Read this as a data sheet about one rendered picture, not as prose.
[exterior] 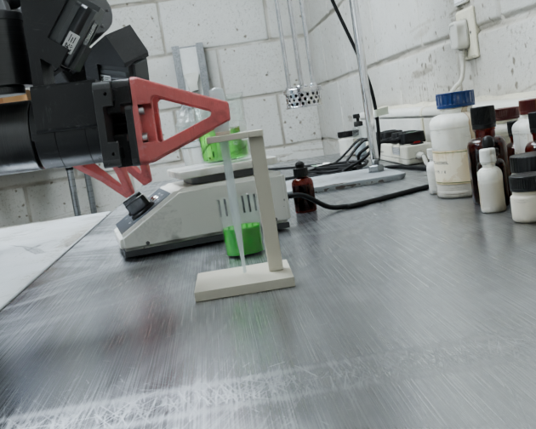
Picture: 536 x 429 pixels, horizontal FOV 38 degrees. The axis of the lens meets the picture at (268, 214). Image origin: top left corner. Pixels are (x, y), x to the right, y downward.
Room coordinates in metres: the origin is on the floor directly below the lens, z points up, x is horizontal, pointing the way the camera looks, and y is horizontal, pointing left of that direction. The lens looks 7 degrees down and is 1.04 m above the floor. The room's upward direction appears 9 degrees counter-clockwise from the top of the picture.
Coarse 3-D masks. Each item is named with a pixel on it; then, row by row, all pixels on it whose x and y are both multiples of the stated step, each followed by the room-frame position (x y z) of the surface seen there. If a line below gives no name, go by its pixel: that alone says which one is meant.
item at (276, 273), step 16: (256, 144) 0.64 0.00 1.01; (256, 160) 0.64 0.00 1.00; (256, 176) 0.64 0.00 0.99; (272, 208) 0.64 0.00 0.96; (272, 224) 0.64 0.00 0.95; (272, 240) 0.64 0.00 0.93; (272, 256) 0.64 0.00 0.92; (208, 272) 0.68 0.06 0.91; (224, 272) 0.67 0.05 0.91; (240, 272) 0.66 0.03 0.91; (256, 272) 0.65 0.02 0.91; (272, 272) 0.64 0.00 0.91; (288, 272) 0.63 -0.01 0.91; (208, 288) 0.61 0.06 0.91; (224, 288) 0.61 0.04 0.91; (240, 288) 0.61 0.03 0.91; (256, 288) 0.61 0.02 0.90; (272, 288) 0.61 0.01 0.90
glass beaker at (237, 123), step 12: (228, 96) 0.92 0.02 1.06; (240, 96) 0.94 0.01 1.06; (192, 108) 0.94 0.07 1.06; (240, 108) 0.93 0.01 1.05; (240, 120) 0.93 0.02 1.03; (204, 144) 0.93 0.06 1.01; (216, 144) 0.92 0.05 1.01; (240, 144) 0.93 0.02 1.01; (204, 156) 0.93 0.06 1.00; (216, 156) 0.92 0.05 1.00; (240, 156) 0.92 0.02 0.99
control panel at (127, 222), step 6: (156, 192) 0.98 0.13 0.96; (162, 192) 0.94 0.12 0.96; (168, 192) 0.90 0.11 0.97; (150, 198) 0.97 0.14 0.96; (156, 198) 0.93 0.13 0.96; (162, 198) 0.90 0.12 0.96; (156, 204) 0.89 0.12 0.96; (150, 210) 0.88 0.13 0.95; (126, 216) 0.98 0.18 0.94; (120, 222) 0.97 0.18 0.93; (126, 222) 0.93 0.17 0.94; (132, 222) 0.90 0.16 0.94; (120, 228) 0.92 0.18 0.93; (126, 228) 0.89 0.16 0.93
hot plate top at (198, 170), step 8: (248, 160) 0.92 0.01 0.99; (272, 160) 0.91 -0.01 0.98; (176, 168) 1.00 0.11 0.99; (184, 168) 0.97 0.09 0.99; (192, 168) 0.94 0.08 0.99; (200, 168) 0.91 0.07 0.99; (208, 168) 0.90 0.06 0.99; (216, 168) 0.90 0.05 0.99; (232, 168) 0.90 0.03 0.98; (240, 168) 0.90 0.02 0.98; (248, 168) 0.91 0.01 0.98; (176, 176) 0.91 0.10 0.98; (184, 176) 0.89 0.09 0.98; (192, 176) 0.89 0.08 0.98; (200, 176) 0.90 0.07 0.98
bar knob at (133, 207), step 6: (138, 198) 0.90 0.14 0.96; (144, 198) 0.90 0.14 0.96; (132, 204) 0.91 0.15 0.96; (138, 204) 0.90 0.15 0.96; (144, 204) 0.90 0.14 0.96; (150, 204) 0.90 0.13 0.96; (132, 210) 0.91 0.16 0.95; (138, 210) 0.91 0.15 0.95; (144, 210) 0.89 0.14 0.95; (132, 216) 0.91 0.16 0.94; (138, 216) 0.90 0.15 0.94
